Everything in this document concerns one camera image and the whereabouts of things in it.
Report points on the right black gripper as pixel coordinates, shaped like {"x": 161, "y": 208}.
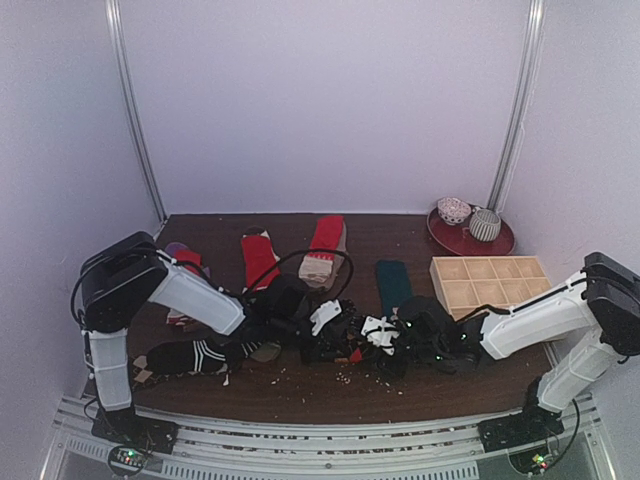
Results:
{"x": 370, "y": 344}

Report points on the black red yellow argyle sock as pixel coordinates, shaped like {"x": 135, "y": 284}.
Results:
{"x": 353, "y": 348}

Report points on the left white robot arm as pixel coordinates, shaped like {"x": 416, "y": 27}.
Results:
{"x": 115, "y": 284}

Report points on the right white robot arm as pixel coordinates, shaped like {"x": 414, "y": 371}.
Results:
{"x": 602, "y": 300}

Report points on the dark green christmas sock pair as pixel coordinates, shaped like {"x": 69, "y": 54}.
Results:
{"x": 394, "y": 285}

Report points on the red beige sock pair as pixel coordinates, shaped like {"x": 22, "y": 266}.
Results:
{"x": 319, "y": 268}

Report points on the wooden compartment tray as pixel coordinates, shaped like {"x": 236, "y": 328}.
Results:
{"x": 462, "y": 284}

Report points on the black white striped sock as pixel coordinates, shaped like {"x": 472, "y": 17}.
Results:
{"x": 200, "y": 356}

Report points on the red round plate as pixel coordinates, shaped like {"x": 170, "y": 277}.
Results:
{"x": 458, "y": 240}

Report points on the red purple sock pair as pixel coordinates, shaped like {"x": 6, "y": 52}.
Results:
{"x": 182, "y": 252}

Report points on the grey striped cup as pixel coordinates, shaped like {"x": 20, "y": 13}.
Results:
{"x": 485, "y": 225}

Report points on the white dotted bowl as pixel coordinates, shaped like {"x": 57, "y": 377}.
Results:
{"x": 453, "y": 211}

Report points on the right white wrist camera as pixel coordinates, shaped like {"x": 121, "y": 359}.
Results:
{"x": 380, "y": 333}

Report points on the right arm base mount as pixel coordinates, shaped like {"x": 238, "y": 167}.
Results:
{"x": 529, "y": 426}

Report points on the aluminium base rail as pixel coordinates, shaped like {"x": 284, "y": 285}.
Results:
{"x": 209, "y": 448}

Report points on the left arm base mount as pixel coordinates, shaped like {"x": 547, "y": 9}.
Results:
{"x": 137, "y": 441}

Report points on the right aluminium frame post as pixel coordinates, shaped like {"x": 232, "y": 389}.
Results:
{"x": 523, "y": 93}

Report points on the aluminium frame post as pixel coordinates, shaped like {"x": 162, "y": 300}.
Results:
{"x": 117, "y": 35}
{"x": 523, "y": 93}

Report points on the left aluminium frame post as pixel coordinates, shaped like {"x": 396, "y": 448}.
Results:
{"x": 117, "y": 35}

